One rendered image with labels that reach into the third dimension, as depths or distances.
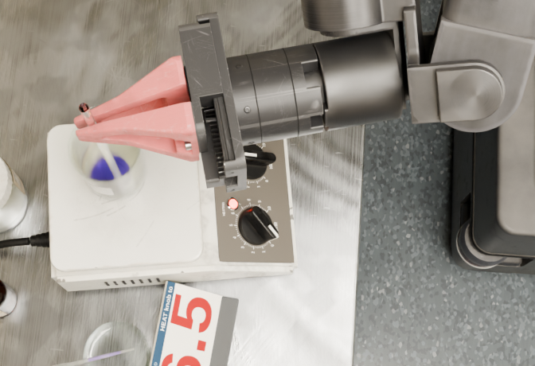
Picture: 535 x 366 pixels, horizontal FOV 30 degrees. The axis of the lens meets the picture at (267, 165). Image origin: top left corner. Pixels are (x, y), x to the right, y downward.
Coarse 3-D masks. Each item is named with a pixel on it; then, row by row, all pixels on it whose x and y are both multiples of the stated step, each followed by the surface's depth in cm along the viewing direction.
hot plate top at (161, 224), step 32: (64, 128) 80; (64, 160) 80; (160, 160) 80; (64, 192) 79; (160, 192) 79; (192, 192) 79; (64, 224) 78; (96, 224) 78; (128, 224) 79; (160, 224) 79; (192, 224) 79; (64, 256) 78; (96, 256) 78; (128, 256) 78; (160, 256) 78; (192, 256) 78
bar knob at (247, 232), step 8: (248, 208) 82; (256, 208) 81; (240, 216) 82; (248, 216) 82; (256, 216) 81; (264, 216) 81; (240, 224) 82; (248, 224) 82; (256, 224) 82; (264, 224) 81; (272, 224) 82; (240, 232) 82; (248, 232) 82; (256, 232) 82; (264, 232) 82; (272, 232) 81; (248, 240) 82; (256, 240) 82; (264, 240) 82
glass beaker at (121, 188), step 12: (72, 132) 73; (72, 144) 73; (84, 144) 76; (72, 156) 73; (132, 168) 72; (144, 168) 77; (84, 180) 75; (96, 180) 72; (108, 180) 72; (120, 180) 73; (132, 180) 75; (144, 180) 79; (96, 192) 77; (108, 192) 76; (120, 192) 76; (132, 192) 78
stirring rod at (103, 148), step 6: (84, 108) 59; (84, 114) 59; (90, 114) 60; (84, 120) 61; (90, 120) 61; (90, 126) 62; (102, 144) 66; (102, 150) 67; (108, 150) 68; (108, 156) 69; (108, 162) 70; (114, 162) 71; (114, 168) 72; (114, 174) 74; (120, 174) 74
